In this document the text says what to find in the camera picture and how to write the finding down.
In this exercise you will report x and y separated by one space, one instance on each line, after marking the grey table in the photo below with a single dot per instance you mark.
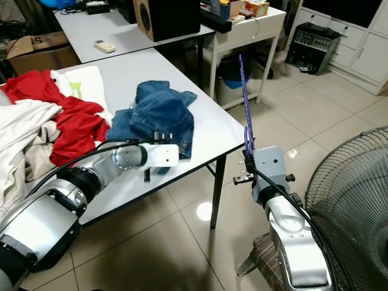
91 27

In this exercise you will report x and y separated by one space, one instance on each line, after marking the long black soundbar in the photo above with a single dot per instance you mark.
216 19

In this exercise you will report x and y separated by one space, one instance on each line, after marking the blue denim jeans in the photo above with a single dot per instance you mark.
157 112

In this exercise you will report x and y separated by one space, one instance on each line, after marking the open cardboard box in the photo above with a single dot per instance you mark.
42 60

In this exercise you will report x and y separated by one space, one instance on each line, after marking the blue plastic hanger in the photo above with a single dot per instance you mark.
247 109

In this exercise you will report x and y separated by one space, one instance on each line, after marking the large white table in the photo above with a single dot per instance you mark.
206 121

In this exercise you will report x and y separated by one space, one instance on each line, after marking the orange carton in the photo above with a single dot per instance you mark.
257 8

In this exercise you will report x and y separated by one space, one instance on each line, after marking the black speaker with wooden face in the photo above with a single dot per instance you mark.
173 18

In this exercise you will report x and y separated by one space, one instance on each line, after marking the beige garment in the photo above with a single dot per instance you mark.
15 182

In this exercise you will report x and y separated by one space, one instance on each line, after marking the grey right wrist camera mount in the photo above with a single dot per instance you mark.
270 167

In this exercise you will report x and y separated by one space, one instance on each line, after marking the blue ball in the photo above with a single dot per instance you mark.
57 3

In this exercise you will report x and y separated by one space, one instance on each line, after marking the chair with plaid cushion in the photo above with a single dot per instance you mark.
267 260

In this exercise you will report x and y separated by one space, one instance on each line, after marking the black television screen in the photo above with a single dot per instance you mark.
345 9

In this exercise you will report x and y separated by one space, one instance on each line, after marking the black audio mixer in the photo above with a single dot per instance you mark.
312 45

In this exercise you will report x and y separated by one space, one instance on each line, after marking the black power adapter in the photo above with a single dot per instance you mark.
97 9

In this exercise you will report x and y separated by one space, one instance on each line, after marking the red garment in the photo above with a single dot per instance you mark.
79 124

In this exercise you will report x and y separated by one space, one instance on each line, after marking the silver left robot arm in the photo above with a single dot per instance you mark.
48 224

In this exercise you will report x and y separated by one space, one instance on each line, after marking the white remote control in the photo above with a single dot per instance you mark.
104 45

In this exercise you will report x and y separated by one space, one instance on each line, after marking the white drawer cabinet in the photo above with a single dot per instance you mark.
364 54

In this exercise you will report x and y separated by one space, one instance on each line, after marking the crumpled white garment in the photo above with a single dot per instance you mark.
24 121

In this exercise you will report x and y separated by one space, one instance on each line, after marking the small white side table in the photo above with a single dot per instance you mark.
260 27

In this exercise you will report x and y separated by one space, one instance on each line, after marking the white shirt with green print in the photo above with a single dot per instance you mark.
91 79

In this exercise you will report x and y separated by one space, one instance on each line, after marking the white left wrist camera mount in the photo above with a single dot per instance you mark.
163 156

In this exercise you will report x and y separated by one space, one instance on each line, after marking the blue bin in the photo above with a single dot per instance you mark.
231 82

